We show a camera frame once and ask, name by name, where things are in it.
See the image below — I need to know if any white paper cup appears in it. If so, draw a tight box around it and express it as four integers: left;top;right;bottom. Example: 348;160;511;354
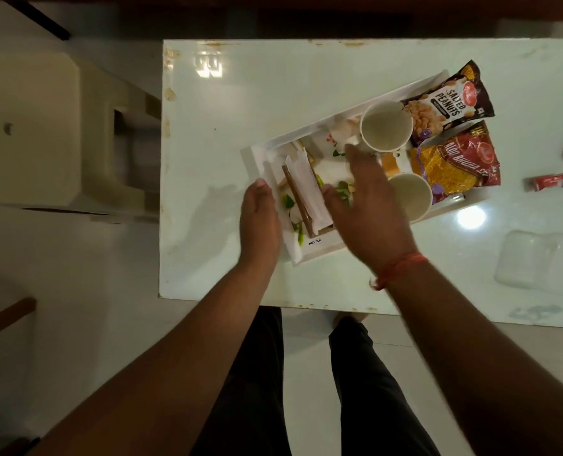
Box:
360;100;414;153
388;173;434;225

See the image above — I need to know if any small orange sachet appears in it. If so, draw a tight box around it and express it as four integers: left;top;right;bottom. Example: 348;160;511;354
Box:
381;152;402;179

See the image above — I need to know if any white floral serving tray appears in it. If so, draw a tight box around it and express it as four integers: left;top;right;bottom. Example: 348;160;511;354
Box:
241;70;467;265

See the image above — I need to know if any beige plastic stool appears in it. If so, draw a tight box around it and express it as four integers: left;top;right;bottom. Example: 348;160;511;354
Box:
0;49;162;216

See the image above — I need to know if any red thread wristband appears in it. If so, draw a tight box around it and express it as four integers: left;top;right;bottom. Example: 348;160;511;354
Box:
369;251;429;291

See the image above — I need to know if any person's left forearm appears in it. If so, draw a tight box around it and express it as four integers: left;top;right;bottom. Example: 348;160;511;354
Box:
27;260;282;456

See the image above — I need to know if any clear plastic container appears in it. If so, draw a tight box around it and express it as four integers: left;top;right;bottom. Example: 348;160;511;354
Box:
494;230;563;300

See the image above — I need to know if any person's leg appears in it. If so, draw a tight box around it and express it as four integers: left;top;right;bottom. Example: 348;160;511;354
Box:
191;306;292;456
329;317;441;456

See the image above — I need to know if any person's right hand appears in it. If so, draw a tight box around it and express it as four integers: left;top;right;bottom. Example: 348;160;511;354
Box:
322;144;421;275

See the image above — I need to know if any person's left leg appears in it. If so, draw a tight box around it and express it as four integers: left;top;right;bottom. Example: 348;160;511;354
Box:
191;306;292;456

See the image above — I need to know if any red yellow snack packet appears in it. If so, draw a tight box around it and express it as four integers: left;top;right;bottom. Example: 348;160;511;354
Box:
410;121;501;205

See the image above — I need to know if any person's left hand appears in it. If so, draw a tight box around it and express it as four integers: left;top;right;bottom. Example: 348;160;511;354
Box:
239;179;283;268

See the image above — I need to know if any dark brown peanut packet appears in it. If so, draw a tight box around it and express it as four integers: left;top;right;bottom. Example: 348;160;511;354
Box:
402;60;496;148

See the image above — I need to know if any person's right forearm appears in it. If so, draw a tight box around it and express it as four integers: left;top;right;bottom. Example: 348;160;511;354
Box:
386;260;563;456

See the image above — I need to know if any person's right leg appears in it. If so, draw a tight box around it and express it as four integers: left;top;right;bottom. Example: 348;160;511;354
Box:
329;317;441;456

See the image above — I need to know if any red sachet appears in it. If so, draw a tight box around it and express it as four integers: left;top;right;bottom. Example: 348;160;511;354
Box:
532;172;563;192

